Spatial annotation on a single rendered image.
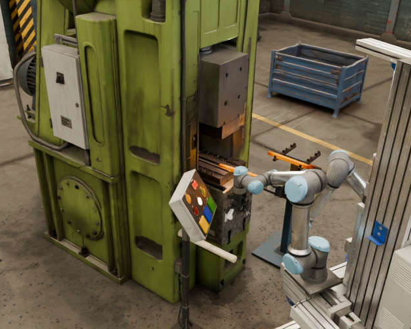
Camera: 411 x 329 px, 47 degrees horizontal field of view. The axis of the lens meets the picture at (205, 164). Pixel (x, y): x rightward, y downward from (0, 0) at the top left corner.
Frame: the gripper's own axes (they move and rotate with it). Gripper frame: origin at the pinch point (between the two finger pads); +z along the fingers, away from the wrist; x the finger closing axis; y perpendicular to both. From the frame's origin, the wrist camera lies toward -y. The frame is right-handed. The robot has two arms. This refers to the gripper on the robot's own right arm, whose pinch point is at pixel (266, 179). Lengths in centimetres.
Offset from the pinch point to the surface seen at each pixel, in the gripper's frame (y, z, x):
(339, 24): 79, 286, 816
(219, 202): 18.8, 25.2, -16.0
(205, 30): -91, 40, -11
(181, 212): -10, 10, -73
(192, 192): -14, 14, -58
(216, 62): -75, 30, -14
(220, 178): 3.6, 27.6, -11.5
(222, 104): -49, 26, -13
